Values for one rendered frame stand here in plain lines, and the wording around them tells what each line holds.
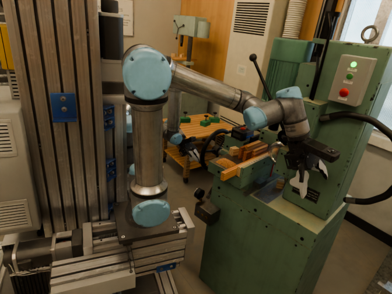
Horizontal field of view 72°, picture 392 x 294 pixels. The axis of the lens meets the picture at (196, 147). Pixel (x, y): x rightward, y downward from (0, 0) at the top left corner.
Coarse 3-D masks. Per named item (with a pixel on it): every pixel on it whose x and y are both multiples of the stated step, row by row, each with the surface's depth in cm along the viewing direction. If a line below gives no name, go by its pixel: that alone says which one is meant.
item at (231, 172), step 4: (264, 152) 143; (256, 156) 137; (248, 160) 132; (240, 164) 128; (232, 168) 124; (236, 168) 124; (224, 172) 120; (228, 172) 120; (232, 172) 123; (220, 176) 121; (224, 176) 119; (228, 176) 122; (232, 176) 124; (224, 180) 120
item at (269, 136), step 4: (264, 128) 138; (260, 132) 140; (264, 132) 138; (268, 132) 136; (272, 132) 134; (276, 132) 135; (260, 136) 140; (264, 136) 138; (268, 136) 137; (272, 136) 135; (276, 136) 133; (260, 140) 141; (264, 140) 139; (268, 140) 137; (272, 140) 135; (268, 144) 138
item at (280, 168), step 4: (280, 148) 115; (284, 148) 115; (288, 148) 116; (280, 152) 115; (284, 152) 113; (280, 156) 115; (276, 160) 117; (280, 160) 116; (284, 160) 114; (276, 164) 118; (280, 164) 116; (284, 164) 115; (288, 164) 113; (276, 168) 118; (280, 168) 117; (284, 168) 115; (276, 172) 118; (280, 172) 117; (284, 172) 116; (288, 172) 115; (292, 172) 117; (284, 176) 116; (288, 176) 115
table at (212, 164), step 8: (224, 152) 157; (216, 160) 138; (232, 160) 139; (240, 160) 140; (208, 168) 138; (216, 168) 134; (224, 168) 131; (264, 168) 137; (248, 176) 128; (256, 176) 134; (232, 184) 129; (240, 184) 126
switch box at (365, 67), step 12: (348, 60) 91; (360, 60) 89; (372, 60) 87; (336, 72) 95; (348, 72) 92; (360, 72) 90; (372, 72) 92; (336, 84) 96; (348, 84) 93; (360, 84) 90; (336, 96) 97; (348, 96) 94; (360, 96) 93
